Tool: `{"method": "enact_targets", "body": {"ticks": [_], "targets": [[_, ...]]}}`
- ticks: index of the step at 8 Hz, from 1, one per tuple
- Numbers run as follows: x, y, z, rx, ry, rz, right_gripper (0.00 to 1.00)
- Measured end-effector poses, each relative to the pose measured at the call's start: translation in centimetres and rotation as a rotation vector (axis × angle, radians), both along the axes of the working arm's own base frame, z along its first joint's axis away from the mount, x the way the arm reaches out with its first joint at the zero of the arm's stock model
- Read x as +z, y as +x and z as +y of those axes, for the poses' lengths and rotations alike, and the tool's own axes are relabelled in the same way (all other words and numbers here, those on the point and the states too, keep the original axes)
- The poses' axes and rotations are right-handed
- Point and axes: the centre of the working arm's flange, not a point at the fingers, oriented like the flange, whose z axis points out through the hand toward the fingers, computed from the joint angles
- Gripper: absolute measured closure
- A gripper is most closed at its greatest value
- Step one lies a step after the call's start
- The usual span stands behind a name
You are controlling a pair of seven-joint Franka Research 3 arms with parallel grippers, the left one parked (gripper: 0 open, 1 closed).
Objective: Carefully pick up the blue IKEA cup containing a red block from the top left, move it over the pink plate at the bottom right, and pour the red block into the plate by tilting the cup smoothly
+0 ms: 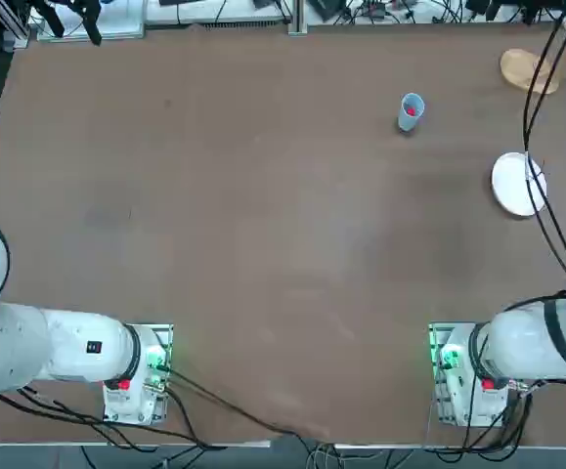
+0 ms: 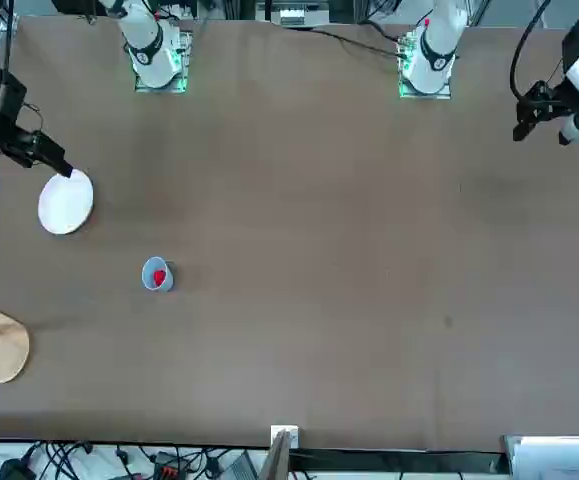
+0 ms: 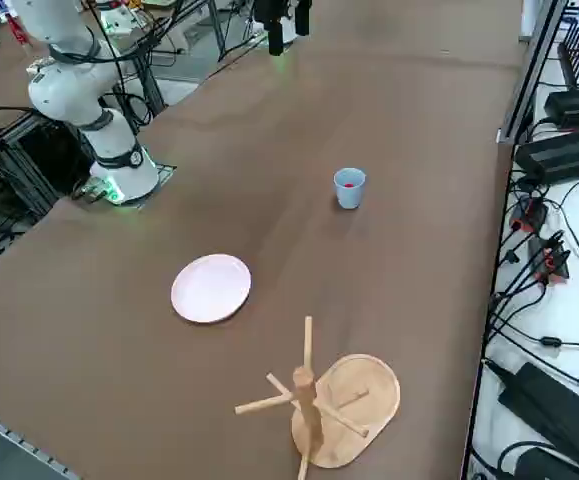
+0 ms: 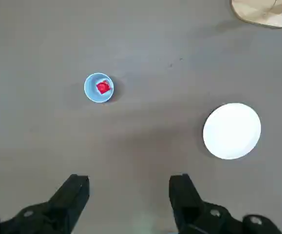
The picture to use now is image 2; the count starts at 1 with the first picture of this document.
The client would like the pink plate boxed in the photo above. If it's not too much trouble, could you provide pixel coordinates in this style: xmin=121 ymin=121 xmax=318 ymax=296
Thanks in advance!
xmin=37 ymin=168 xmax=95 ymax=236

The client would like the white table edge bracket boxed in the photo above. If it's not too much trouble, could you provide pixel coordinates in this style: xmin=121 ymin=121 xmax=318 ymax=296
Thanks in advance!
xmin=270 ymin=424 xmax=300 ymax=451

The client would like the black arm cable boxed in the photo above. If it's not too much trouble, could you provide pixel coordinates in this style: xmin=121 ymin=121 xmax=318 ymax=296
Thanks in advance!
xmin=0 ymin=0 xmax=18 ymax=119
xmin=508 ymin=0 xmax=555 ymax=101

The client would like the power strip with red switches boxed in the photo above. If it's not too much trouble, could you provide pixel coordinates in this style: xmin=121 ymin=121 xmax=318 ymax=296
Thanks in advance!
xmin=152 ymin=451 xmax=181 ymax=480

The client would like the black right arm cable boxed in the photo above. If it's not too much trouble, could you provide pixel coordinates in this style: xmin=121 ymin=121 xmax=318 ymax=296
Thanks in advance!
xmin=0 ymin=0 xmax=18 ymax=119

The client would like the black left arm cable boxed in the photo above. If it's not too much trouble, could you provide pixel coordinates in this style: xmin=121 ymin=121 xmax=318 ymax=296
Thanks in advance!
xmin=508 ymin=0 xmax=555 ymax=101

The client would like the white power strip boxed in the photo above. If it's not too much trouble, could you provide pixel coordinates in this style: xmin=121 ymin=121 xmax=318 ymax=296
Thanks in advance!
xmin=278 ymin=5 xmax=311 ymax=29

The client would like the aluminium post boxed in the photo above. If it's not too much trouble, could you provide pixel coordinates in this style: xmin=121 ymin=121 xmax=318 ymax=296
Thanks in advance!
xmin=258 ymin=430 xmax=291 ymax=480

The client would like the blue plastic cup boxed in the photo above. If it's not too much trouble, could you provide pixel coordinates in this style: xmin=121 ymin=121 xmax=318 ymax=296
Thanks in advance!
xmin=141 ymin=256 xmax=176 ymax=293

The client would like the long black table cable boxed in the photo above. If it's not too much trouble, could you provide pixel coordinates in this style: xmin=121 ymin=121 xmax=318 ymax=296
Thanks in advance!
xmin=278 ymin=22 xmax=410 ymax=60

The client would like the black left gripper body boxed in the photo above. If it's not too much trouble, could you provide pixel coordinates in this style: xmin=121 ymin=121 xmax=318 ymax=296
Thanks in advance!
xmin=542 ymin=83 xmax=579 ymax=122

